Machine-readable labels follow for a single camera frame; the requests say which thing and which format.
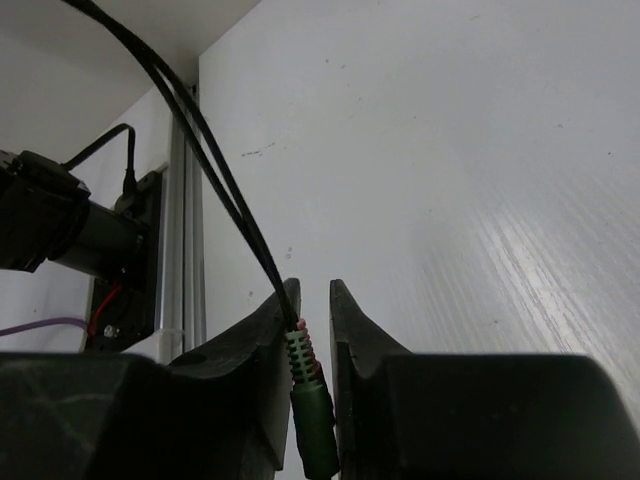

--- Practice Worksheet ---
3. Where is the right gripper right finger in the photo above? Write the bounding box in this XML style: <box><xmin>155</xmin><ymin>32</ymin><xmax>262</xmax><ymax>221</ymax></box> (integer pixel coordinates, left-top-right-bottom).
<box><xmin>329</xmin><ymin>279</ymin><xmax>415</xmax><ymax>479</ymax></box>

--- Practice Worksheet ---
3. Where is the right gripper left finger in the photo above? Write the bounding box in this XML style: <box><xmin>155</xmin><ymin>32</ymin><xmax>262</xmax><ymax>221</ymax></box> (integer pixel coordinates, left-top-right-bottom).
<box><xmin>168</xmin><ymin>295</ymin><xmax>292</xmax><ymax>470</ymax></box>

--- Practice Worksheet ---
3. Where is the black headset cable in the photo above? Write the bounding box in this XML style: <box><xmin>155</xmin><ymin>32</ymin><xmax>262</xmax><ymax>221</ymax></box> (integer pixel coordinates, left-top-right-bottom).
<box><xmin>62</xmin><ymin>0</ymin><xmax>341</xmax><ymax>479</ymax></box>

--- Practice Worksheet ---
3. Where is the aluminium side rail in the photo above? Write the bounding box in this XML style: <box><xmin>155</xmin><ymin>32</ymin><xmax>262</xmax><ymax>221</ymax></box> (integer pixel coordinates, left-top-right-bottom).
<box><xmin>156</xmin><ymin>120</ymin><xmax>206</xmax><ymax>364</ymax></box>

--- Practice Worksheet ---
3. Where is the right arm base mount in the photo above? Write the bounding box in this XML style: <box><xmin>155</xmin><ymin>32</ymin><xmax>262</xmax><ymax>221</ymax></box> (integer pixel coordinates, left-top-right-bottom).
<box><xmin>83</xmin><ymin>172</ymin><xmax>163</xmax><ymax>352</ymax></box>

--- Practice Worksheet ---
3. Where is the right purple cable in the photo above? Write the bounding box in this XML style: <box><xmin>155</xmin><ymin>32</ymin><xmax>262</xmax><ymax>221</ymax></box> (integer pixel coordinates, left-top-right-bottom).
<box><xmin>0</xmin><ymin>316</ymin><xmax>90</xmax><ymax>338</ymax></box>

